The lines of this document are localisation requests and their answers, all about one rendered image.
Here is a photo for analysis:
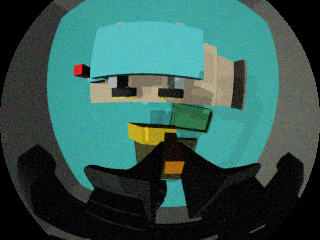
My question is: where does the yellow wheel chock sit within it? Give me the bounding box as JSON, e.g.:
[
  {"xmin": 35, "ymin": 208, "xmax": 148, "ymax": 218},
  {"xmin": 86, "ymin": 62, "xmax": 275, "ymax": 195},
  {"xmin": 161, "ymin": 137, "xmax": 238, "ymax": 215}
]
[{"xmin": 128, "ymin": 123, "xmax": 184, "ymax": 175}]

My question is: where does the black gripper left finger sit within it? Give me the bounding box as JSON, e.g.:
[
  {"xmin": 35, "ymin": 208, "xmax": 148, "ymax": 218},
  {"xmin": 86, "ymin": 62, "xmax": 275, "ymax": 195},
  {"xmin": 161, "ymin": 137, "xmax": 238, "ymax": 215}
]
[{"xmin": 84, "ymin": 141, "xmax": 165, "ymax": 220}]

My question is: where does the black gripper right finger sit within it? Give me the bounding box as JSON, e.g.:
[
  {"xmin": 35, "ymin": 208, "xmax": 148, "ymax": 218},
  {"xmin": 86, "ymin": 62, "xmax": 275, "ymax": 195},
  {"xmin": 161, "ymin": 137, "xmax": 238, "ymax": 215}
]
[{"xmin": 179, "ymin": 141, "xmax": 261, "ymax": 220}]

